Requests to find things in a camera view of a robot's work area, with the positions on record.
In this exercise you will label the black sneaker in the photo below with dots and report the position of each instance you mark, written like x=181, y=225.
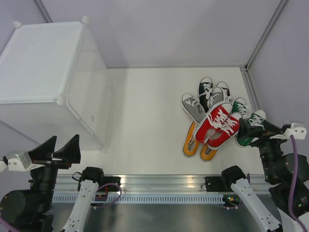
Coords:
x=205, y=89
x=226, y=90

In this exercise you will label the transparent cabinet door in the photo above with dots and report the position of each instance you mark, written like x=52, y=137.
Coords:
x=90, y=96

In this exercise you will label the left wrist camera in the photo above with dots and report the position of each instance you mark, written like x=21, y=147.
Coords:
x=17, y=161

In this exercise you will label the aluminium corner frame right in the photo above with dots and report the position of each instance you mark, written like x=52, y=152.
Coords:
x=267, y=67

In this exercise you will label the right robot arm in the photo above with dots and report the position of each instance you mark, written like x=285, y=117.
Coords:
x=284, y=168

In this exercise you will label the orange sneaker right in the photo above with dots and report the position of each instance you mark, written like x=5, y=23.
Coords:
x=207, y=154

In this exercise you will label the green sneaker right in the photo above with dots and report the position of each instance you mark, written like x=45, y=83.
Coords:
x=256, y=119

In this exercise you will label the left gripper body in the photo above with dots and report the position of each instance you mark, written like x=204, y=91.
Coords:
x=54, y=163

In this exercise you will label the aluminium corner frame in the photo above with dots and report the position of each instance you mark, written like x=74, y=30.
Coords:
x=267, y=67
x=42, y=11

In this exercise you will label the aluminium corner frame left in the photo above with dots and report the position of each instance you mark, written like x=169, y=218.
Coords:
x=42, y=11

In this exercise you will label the white plastic shoe cabinet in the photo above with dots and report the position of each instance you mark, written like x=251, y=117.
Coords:
x=36, y=68

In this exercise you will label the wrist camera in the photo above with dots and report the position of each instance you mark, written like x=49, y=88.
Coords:
x=296, y=129
x=17, y=161

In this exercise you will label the red sneaker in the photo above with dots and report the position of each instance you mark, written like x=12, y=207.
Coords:
x=228, y=130
x=212, y=121

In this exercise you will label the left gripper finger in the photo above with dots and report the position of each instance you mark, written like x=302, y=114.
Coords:
x=45, y=148
x=70, y=153

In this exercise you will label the orange sneaker left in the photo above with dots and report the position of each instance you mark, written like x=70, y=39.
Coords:
x=190, y=144

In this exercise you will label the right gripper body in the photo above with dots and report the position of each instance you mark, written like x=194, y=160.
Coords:
x=265, y=140

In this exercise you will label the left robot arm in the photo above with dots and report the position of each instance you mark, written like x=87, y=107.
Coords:
x=26, y=210

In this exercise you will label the grey sneaker right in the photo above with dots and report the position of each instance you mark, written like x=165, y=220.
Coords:
x=217, y=96

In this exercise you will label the green sneaker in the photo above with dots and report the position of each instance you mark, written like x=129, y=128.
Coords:
x=240, y=106
x=256, y=119

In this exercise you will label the white slotted cable duct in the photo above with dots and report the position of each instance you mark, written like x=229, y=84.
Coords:
x=162, y=199

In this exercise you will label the grey sneaker left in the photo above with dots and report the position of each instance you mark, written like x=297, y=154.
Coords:
x=193, y=107

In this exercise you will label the grey sneaker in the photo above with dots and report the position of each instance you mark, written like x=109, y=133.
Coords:
x=193, y=107
x=217, y=96

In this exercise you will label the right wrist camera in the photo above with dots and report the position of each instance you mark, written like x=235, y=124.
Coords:
x=296, y=129

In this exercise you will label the green sneaker left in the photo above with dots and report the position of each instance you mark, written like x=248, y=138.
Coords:
x=240, y=106

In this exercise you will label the black sneaker front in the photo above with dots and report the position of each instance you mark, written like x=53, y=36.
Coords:
x=205, y=89

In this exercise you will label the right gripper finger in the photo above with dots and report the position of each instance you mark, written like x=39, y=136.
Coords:
x=270, y=128
x=248, y=130

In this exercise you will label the black sneaker back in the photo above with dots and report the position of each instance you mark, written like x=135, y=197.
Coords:
x=226, y=90

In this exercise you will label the aluminium mounting rail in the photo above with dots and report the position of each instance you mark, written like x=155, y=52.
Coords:
x=159, y=184

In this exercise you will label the orange sneaker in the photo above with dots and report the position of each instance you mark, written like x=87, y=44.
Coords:
x=190, y=144
x=207, y=154

